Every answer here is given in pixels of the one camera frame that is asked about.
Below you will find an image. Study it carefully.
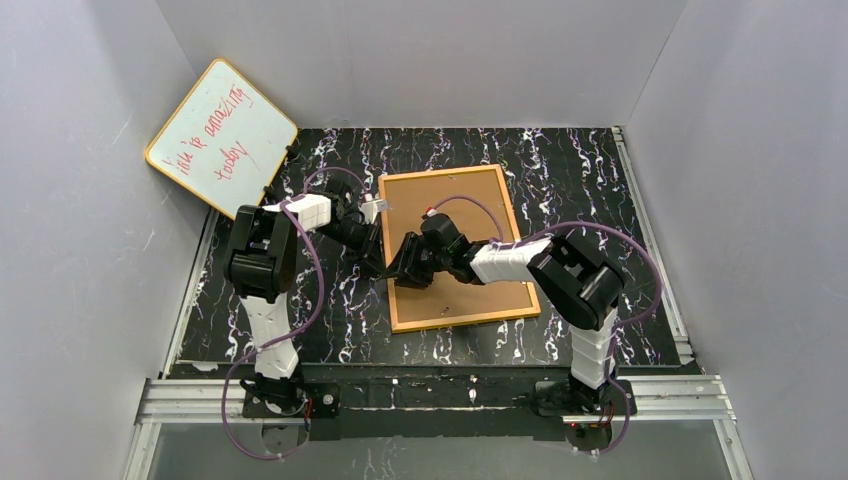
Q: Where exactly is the yellow wooden picture frame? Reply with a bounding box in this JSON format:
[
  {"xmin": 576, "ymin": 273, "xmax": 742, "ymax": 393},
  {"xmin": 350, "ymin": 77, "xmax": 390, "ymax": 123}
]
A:
[{"xmin": 378, "ymin": 165, "xmax": 541, "ymax": 333}]

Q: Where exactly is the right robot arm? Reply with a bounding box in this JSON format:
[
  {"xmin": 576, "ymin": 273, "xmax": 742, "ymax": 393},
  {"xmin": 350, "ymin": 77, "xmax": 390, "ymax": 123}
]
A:
[{"xmin": 383, "ymin": 213, "xmax": 625, "ymax": 391}]

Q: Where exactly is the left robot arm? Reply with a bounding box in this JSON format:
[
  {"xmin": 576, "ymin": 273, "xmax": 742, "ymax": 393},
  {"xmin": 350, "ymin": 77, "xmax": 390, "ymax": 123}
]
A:
[{"xmin": 223, "ymin": 177, "xmax": 388, "ymax": 380}]

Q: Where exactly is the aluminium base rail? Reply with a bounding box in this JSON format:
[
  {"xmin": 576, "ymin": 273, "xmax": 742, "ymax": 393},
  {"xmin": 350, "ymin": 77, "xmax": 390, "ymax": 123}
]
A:
[{"xmin": 124, "ymin": 371, "xmax": 753, "ymax": 479}]

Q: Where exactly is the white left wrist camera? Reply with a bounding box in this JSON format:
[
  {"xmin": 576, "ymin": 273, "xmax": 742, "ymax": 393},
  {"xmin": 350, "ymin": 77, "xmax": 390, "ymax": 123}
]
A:
[{"xmin": 359, "ymin": 193, "xmax": 389, "ymax": 224}]

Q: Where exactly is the yellow-rimmed whiteboard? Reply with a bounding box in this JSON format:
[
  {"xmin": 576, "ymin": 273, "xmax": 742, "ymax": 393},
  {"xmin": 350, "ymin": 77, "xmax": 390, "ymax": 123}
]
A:
[{"xmin": 144, "ymin": 58, "xmax": 299, "ymax": 219}]

